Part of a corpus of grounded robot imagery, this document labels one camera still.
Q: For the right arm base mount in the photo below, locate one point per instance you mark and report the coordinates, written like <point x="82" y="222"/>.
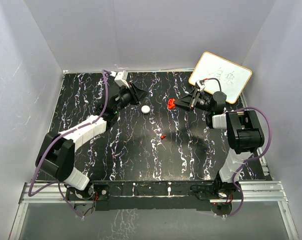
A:
<point x="212" y="192"/>

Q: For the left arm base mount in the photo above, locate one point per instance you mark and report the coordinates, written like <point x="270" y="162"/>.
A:
<point x="93" y="192"/>

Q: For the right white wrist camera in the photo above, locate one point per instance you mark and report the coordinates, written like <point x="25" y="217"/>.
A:
<point x="200" y="85"/>

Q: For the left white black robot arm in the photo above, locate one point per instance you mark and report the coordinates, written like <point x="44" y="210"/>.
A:
<point x="57" y="153"/>

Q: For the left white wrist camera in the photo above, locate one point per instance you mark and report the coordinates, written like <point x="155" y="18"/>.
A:
<point x="120" y="78"/>

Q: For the aluminium front rail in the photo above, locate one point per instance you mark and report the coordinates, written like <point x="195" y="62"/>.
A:
<point x="253" y="191"/>

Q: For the white earbud charging case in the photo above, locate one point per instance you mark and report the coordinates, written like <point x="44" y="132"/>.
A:
<point x="145" y="109"/>

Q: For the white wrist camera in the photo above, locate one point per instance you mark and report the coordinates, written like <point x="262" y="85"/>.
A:
<point x="120" y="78"/>
<point x="200" y="85"/>

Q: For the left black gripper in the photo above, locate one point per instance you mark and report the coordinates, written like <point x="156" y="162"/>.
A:
<point x="141" y="94"/>

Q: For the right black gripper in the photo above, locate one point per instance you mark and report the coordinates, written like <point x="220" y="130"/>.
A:
<point x="187" y="100"/>

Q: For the red earbud charging case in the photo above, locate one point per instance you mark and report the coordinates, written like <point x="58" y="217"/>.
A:
<point x="171" y="104"/>

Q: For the small whiteboard yellow frame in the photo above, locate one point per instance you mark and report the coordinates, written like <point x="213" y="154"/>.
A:
<point x="222" y="74"/>

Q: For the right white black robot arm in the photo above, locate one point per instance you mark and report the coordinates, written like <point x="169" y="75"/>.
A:
<point x="244" y="131"/>

